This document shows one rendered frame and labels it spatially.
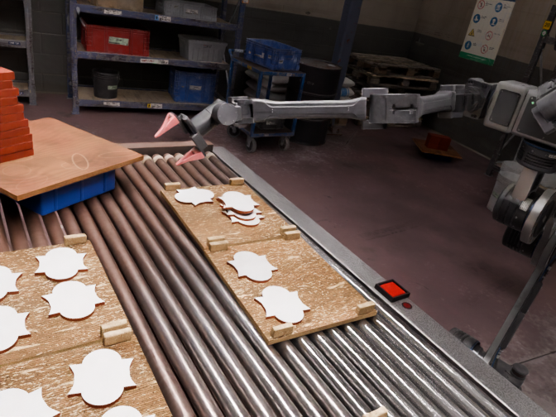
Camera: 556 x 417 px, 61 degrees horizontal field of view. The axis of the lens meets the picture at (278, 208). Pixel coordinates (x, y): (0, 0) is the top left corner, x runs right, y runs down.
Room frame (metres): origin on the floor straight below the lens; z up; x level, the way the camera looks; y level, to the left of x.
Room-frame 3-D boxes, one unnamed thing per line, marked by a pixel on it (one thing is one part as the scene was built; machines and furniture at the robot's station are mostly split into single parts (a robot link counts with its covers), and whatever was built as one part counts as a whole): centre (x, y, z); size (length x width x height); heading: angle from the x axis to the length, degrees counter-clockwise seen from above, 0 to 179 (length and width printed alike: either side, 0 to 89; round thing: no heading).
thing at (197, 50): (5.75, 1.25, 0.76); 0.50 x 0.36 x 0.24; 127
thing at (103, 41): (5.27, 2.10, 0.78); 0.66 x 0.45 x 0.28; 121
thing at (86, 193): (1.43, 0.79, 0.97); 0.31 x 0.31 x 0.10; 66
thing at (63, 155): (1.46, 0.85, 1.03); 0.50 x 0.50 x 0.02; 66
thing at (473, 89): (1.62, -0.56, 1.45); 0.09 x 0.08 x 0.12; 51
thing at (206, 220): (1.48, 0.18, 0.93); 0.41 x 0.35 x 0.02; 36
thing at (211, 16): (5.63, 1.44, 1.16); 0.60 x 0.40 x 0.15; 123
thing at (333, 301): (1.14, -0.07, 0.93); 0.41 x 0.35 x 0.02; 35
